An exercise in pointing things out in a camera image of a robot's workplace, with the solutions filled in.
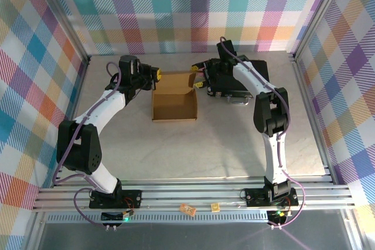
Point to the brown cardboard box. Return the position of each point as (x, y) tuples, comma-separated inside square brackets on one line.
[(173, 106)]

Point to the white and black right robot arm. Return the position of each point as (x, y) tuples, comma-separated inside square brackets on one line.
[(275, 156)]

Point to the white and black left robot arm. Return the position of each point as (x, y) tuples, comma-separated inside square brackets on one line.
[(99, 109)]

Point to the pink microphone with grey head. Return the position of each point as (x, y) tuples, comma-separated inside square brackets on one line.
[(201, 75)]

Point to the black case with metal trim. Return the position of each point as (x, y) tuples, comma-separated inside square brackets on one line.
[(259, 65)]

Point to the small yellow square packet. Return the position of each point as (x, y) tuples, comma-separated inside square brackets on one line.
[(215, 207)]

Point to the orange printed packet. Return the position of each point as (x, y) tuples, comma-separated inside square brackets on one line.
[(187, 209)]

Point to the small controller circuit board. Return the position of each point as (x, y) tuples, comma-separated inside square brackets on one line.
[(279, 216), (117, 216)]

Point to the aluminium side rail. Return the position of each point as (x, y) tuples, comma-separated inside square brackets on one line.
[(78, 92), (305, 92)]

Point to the aluminium mounting rail frame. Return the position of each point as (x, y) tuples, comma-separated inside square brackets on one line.
[(190, 195)]

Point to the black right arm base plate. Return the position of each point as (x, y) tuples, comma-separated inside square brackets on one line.
[(255, 197)]

